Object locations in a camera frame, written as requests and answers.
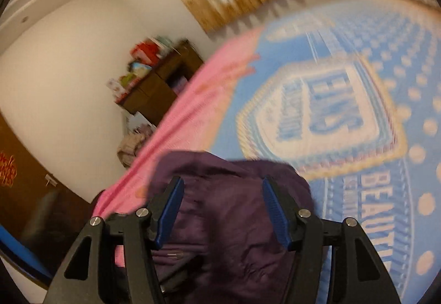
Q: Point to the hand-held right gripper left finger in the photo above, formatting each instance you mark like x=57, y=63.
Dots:
x=168, y=214

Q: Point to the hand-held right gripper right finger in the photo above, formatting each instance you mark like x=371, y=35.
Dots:
x=277, y=214

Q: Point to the purple padded jacket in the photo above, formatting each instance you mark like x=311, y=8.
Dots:
x=227, y=221

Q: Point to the beige cloth bundle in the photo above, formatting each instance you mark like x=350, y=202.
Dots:
x=132, y=149

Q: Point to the white paper bags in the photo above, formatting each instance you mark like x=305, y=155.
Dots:
x=137, y=123

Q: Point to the pink fleece blanket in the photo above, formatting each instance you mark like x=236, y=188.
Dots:
x=193, y=118

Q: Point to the brown wooden desk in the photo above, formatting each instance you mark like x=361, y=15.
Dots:
x=162, y=87

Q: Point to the white printed card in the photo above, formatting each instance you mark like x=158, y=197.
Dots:
x=115, y=88

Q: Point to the blue polka-dot printed blanket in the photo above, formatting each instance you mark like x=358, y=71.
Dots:
x=344, y=90

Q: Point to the green package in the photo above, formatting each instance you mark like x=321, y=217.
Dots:
x=127, y=79

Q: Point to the blue and white package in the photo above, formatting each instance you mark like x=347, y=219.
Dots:
x=140, y=69

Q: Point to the blue curved object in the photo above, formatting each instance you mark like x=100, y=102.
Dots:
x=24, y=255

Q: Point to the red gift box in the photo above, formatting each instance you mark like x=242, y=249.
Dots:
x=144, y=50

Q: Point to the red door decoration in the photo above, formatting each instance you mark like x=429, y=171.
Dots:
x=7, y=169

